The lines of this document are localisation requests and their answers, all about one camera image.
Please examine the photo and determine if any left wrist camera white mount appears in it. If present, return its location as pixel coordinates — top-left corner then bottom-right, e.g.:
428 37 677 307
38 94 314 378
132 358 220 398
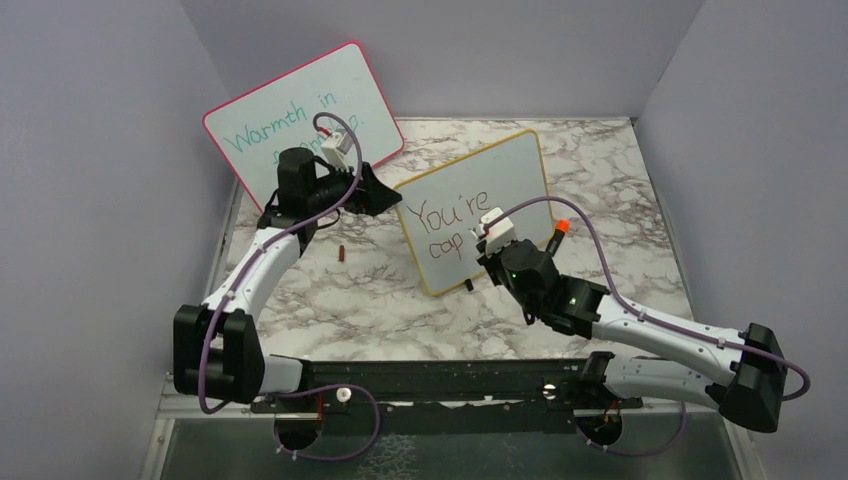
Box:
321 131 354 171

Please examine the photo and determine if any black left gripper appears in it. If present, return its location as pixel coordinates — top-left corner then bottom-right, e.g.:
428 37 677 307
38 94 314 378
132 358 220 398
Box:
307 155 402 216

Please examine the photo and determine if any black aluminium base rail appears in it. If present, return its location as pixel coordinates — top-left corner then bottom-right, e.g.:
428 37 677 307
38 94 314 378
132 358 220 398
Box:
155 357 750 439

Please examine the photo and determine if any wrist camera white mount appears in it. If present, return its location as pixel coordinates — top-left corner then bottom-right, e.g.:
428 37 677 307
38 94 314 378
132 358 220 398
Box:
321 131 354 171
473 207 517 257

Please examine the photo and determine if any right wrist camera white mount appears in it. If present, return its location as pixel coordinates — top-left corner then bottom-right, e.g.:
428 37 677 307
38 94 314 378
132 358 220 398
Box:
473 207 517 257

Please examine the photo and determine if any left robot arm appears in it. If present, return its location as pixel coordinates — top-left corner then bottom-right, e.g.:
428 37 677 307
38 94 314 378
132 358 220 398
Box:
172 147 402 412

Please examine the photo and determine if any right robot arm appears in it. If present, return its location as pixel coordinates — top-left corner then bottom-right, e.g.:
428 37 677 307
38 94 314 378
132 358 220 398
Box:
476 240 787 433

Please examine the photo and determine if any black marker orange cap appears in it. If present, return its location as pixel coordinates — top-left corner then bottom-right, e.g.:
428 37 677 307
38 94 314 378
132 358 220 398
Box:
545 219 570 256

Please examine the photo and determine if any yellow framed whiteboard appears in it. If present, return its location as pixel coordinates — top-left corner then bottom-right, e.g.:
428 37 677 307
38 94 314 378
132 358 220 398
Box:
394 129 549 296

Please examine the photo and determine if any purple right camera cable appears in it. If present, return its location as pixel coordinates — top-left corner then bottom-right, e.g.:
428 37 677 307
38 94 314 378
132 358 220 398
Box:
482 195 812 460

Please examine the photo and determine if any pink framed whiteboard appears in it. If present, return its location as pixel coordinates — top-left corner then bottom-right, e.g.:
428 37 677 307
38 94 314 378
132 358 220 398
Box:
202 42 405 208

